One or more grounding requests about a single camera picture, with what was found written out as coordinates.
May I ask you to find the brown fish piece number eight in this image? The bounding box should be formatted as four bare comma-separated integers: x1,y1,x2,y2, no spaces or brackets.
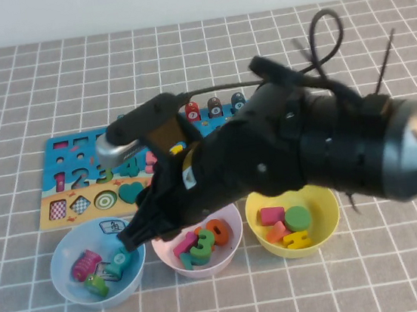
206,96,225,120

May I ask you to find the dark blue fish number nine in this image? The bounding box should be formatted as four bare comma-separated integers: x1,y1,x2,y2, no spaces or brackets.
229,91,248,114

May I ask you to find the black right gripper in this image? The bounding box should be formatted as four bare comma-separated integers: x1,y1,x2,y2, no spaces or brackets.
101,82,320,254

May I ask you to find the green wooden digit three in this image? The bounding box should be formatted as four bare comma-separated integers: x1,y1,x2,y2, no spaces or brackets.
187,227,218,261

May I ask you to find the wooden number puzzle board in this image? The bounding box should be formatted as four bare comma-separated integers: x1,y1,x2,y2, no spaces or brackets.
29,108,268,233

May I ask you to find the teal wooden digit four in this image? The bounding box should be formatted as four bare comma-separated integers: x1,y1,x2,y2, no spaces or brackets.
119,156,146,181

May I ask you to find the red fish piece number seven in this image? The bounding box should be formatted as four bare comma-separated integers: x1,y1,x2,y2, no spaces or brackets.
183,100,202,124

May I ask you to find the pink wooden digit five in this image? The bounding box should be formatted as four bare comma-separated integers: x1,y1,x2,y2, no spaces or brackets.
144,150,159,175

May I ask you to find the orange wooden digit zero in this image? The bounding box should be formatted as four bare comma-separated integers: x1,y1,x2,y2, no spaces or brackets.
204,216,236,249

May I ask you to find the yellow wooden digit six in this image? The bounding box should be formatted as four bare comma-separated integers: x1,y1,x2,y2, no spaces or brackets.
168,141,190,159

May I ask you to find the light pink plastic bowl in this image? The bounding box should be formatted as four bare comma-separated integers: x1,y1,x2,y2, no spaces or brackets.
148,201,250,284

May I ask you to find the pink striped fish piece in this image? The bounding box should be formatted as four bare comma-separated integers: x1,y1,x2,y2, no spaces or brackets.
67,246,105,284

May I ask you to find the teal wooden digit two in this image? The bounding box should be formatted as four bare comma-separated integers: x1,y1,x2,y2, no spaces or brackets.
178,249,209,272

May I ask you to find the pink wooden rectangle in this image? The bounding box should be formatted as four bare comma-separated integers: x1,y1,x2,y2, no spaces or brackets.
258,205,289,228

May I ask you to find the magenta wooden digit one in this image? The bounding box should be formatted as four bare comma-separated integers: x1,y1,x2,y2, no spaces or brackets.
170,230,201,260

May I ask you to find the grey grid tablecloth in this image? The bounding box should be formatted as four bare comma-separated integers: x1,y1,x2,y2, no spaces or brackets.
0,0,417,312

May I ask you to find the green wooden round block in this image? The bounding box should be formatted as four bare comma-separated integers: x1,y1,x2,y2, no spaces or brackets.
283,204,314,235

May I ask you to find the yellow wooden sign piece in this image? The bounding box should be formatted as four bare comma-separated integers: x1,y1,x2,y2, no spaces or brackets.
281,229,314,252

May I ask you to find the teal fish piece number two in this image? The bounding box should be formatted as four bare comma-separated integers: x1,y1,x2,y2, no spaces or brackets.
102,246,135,280

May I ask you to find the yellow plastic bowl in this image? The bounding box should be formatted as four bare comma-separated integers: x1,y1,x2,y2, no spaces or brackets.
242,181,347,265

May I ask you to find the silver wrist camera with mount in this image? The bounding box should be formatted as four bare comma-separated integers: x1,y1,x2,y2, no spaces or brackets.
88,89,199,171

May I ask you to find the teal wooden heart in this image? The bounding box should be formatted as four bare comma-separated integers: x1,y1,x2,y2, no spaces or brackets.
117,180,148,207

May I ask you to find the green fish piece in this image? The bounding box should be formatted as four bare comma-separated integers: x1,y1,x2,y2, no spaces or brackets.
82,272,111,301

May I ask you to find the light blue plastic bowl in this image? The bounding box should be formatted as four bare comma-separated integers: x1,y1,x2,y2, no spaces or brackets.
45,213,153,312

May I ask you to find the orange wooden diamond block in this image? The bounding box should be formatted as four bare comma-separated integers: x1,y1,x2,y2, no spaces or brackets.
264,219,294,245

